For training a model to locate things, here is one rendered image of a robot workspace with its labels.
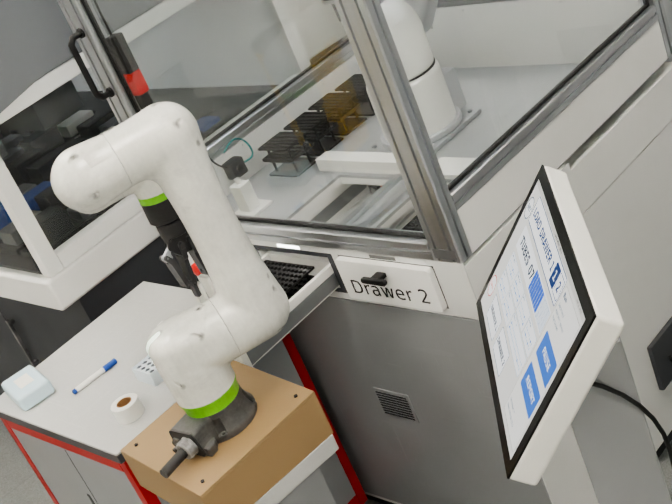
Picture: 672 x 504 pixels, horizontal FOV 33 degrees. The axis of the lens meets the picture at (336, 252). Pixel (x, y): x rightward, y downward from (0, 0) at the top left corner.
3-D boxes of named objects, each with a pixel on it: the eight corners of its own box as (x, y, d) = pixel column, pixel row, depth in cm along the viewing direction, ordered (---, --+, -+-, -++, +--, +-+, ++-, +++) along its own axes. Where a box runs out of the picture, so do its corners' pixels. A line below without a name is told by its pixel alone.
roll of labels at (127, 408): (121, 409, 276) (114, 396, 274) (147, 402, 274) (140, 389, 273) (114, 427, 270) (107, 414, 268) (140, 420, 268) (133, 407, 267)
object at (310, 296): (250, 369, 255) (240, 347, 253) (181, 352, 274) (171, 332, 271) (361, 267, 277) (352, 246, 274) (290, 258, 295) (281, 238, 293)
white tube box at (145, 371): (156, 386, 279) (149, 374, 278) (137, 380, 286) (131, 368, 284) (192, 356, 286) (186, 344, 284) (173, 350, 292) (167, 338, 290)
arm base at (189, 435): (191, 490, 220) (177, 468, 217) (142, 477, 230) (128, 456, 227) (271, 399, 235) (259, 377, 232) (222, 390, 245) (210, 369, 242)
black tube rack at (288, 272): (262, 344, 262) (251, 321, 260) (214, 333, 275) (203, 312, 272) (323, 288, 274) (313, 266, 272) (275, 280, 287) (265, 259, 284)
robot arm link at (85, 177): (135, 187, 204) (100, 127, 203) (71, 223, 202) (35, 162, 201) (133, 192, 222) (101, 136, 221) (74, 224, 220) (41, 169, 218)
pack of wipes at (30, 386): (57, 391, 296) (49, 378, 294) (25, 413, 293) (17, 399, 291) (37, 375, 308) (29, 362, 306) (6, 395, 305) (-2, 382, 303)
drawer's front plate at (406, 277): (443, 312, 249) (427, 271, 244) (350, 298, 269) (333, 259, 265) (448, 308, 250) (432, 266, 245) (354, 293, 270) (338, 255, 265)
